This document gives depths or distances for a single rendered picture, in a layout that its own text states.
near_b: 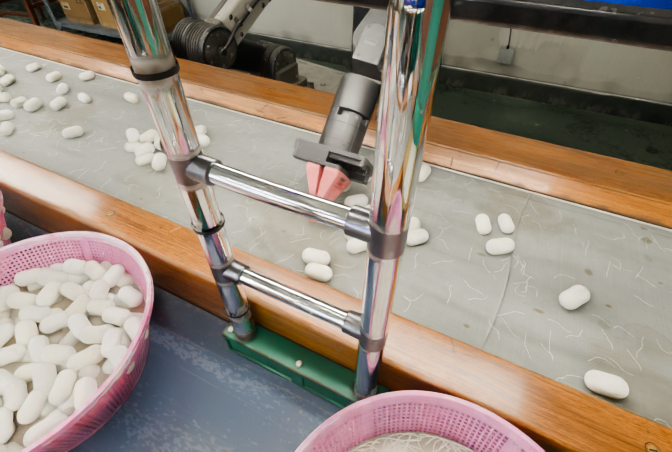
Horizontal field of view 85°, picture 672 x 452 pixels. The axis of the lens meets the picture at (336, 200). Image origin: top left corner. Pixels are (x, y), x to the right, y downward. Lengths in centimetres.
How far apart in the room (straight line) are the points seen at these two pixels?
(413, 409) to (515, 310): 17
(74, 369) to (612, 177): 73
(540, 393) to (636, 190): 37
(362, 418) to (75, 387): 28
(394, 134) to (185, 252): 37
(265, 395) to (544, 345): 31
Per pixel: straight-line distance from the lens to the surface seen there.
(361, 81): 51
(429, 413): 40
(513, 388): 41
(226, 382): 49
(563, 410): 42
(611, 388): 46
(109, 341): 48
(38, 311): 55
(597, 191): 67
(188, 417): 49
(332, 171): 47
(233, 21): 116
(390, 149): 17
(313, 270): 45
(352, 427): 39
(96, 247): 57
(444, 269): 49
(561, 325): 50
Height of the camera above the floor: 112
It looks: 43 degrees down
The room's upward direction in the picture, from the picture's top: straight up
